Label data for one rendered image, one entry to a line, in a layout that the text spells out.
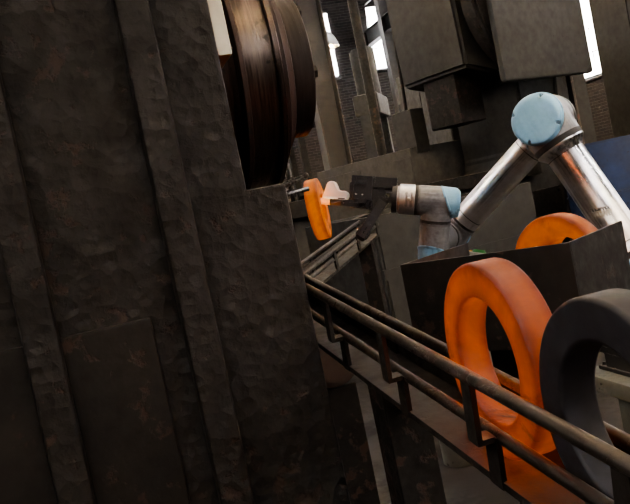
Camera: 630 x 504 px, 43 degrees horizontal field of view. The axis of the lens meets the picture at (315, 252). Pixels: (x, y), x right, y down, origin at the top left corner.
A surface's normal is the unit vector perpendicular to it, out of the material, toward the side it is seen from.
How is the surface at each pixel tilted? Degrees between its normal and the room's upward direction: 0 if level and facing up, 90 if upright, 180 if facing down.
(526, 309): 55
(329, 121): 90
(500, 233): 90
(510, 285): 38
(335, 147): 90
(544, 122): 82
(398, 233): 90
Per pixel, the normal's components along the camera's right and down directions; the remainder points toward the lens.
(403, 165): -0.80, 0.19
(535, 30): 0.57, -0.07
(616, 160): -0.27, 0.11
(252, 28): 0.23, -0.14
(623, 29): -0.92, 0.21
